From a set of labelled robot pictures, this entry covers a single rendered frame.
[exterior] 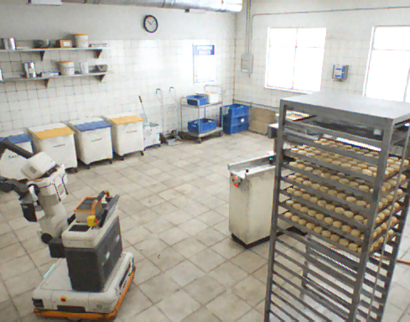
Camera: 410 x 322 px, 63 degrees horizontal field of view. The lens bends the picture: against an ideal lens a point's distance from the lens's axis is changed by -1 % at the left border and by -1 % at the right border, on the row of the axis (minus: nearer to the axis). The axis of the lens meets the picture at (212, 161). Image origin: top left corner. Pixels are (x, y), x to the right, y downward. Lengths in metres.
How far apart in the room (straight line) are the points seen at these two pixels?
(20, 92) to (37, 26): 1.07
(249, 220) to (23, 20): 4.57
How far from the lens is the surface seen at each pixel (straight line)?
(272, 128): 3.98
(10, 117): 6.21
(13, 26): 6.16
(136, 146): 6.41
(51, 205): 2.87
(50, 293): 3.07
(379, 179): 1.76
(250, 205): 3.43
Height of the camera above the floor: 2.16
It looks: 21 degrees down
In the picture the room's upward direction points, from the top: straight up
